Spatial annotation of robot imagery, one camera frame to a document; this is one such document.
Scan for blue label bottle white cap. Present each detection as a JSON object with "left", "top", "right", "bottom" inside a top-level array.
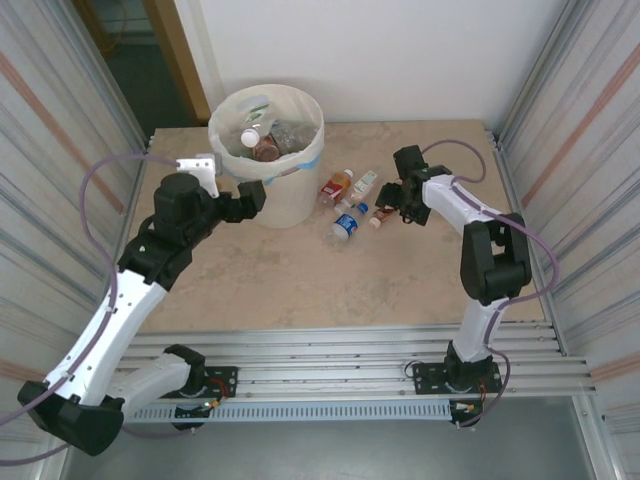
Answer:
[{"left": 327, "top": 212, "right": 363, "bottom": 247}]

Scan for grey slotted cable duct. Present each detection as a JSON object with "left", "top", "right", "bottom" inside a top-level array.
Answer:
[{"left": 122, "top": 402, "right": 454, "bottom": 422}]

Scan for crushed clear plastic bottle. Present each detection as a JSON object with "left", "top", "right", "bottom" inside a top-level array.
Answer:
[{"left": 272, "top": 118, "right": 321, "bottom": 152}]

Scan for corrugated enclosure side panel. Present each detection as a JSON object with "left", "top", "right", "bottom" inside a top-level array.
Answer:
[
  {"left": 0, "top": 0, "right": 151, "bottom": 446},
  {"left": 492, "top": 0, "right": 640, "bottom": 469}
]

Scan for aluminium rail frame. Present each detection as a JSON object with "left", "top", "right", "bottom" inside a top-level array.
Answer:
[{"left": 119, "top": 322, "right": 599, "bottom": 402}]

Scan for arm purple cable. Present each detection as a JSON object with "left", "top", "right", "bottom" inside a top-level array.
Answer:
[
  {"left": 422, "top": 138, "right": 561, "bottom": 431},
  {"left": 0, "top": 152, "right": 196, "bottom": 464}
]

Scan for clear bottle white cap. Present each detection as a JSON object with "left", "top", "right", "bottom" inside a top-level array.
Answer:
[{"left": 319, "top": 194, "right": 351, "bottom": 214}]

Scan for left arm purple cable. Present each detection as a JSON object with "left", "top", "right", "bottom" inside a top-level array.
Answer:
[{"left": 0, "top": 152, "right": 196, "bottom": 464}]

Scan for orange cord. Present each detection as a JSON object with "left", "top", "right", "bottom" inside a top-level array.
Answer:
[{"left": 99, "top": 0, "right": 132, "bottom": 57}]

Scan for white trash bin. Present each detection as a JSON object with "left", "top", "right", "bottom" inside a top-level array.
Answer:
[{"left": 207, "top": 84, "right": 326, "bottom": 187}]

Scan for tea bottle red label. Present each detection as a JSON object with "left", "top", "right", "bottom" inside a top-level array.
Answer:
[{"left": 318, "top": 169, "right": 356, "bottom": 207}]

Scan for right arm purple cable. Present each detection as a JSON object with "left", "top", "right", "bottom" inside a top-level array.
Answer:
[{"left": 422, "top": 138, "right": 561, "bottom": 431}]

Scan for red yellow base wires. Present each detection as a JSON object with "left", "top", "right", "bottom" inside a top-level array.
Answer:
[
  {"left": 449, "top": 384, "right": 501, "bottom": 430},
  {"left": 199, "top": 378, "right": 225, "bottom": 411}
]

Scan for brown latte bottle beige cap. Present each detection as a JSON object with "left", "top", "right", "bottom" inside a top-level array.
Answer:
[{"left": 368, "top": 206, "right": 397, "bottom": 230}]

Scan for clear bottle green white label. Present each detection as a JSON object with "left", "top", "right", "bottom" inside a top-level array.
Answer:
[{"left": 239, "top": 96, "right": 276, "bottom": 147}]

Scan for wooden door frame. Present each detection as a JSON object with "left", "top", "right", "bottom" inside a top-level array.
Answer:
[{"left": 143, "top": 0, "right": 211, "bottom": 127}]

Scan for white plastic bin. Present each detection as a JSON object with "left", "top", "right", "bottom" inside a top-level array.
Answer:
[{"left": 207, "top": 84, "right": 326, "bottom": 230}]

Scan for copper brown coffee bottle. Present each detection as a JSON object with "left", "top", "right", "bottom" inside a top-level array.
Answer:
[{"left": 251, "top": 134, "right": 282, "bottom": 163}]

